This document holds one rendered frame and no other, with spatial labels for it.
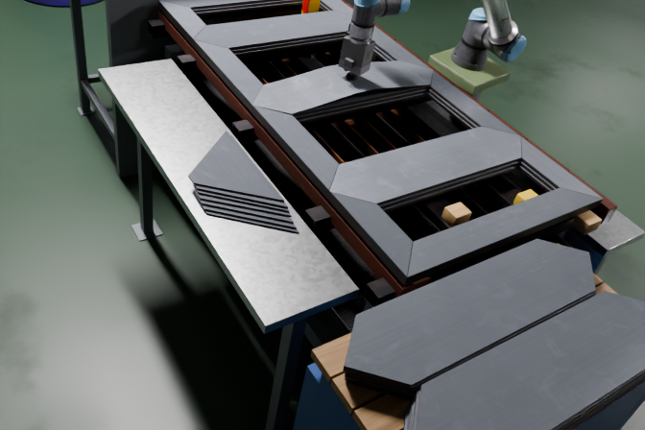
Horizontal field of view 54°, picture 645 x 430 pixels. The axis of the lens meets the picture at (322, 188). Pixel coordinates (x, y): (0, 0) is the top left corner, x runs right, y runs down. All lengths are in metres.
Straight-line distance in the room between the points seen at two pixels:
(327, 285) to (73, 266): 1.32
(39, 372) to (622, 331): 1.75
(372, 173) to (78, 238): 1.39
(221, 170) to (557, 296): 0.93
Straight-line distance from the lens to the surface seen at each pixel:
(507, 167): 1.99
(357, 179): 1.72
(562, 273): 1.67
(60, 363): 2.34
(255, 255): 1.59
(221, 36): 2.34
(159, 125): 2.01
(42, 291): 2.56
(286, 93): 2.03
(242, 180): 1.74
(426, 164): 1.85
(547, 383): 1.42
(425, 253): 1.56
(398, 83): 2.19
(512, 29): 2.56
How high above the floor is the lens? 1.88
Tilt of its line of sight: 38 degrees down
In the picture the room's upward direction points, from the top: 11 degrees clockwise
